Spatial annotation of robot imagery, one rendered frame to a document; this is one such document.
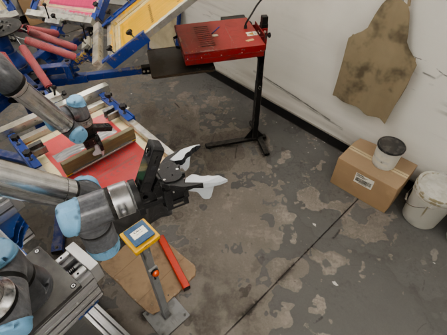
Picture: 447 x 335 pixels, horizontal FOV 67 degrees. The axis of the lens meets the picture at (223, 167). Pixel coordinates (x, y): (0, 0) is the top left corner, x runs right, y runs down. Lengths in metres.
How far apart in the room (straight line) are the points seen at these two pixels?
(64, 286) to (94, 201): 0.48
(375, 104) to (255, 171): 1.11
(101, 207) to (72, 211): 0.06
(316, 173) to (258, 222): 0.76
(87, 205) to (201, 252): 1.89
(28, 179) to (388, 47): 2.40
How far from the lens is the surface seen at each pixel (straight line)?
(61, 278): 1.19
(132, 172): 1.81
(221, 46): 2.48
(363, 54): 2.83
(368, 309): 2.57
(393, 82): 2.83
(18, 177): 0.83
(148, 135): 1.94
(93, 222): 0.75
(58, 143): 2.11
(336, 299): 2.53
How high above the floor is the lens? 2.24
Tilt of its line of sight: 47 degrees down
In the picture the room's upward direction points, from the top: straight up
